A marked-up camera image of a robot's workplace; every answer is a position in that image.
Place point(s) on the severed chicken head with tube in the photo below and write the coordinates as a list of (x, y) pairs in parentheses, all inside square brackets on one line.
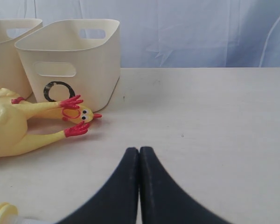
[(9, 215)]

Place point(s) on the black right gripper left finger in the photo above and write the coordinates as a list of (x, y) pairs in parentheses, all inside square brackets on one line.
[(117, 201)]

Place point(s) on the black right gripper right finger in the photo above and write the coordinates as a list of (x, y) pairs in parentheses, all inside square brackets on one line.
[(163, 201)]

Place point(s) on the cream bin marked O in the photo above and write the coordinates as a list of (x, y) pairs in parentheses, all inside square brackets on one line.
[(73, 57)]

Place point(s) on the white backdrop curtain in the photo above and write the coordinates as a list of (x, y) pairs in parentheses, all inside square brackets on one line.
[(175, 33)]

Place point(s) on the cream bin marked X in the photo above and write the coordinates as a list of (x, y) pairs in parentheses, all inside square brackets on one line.
[(12, 73)]

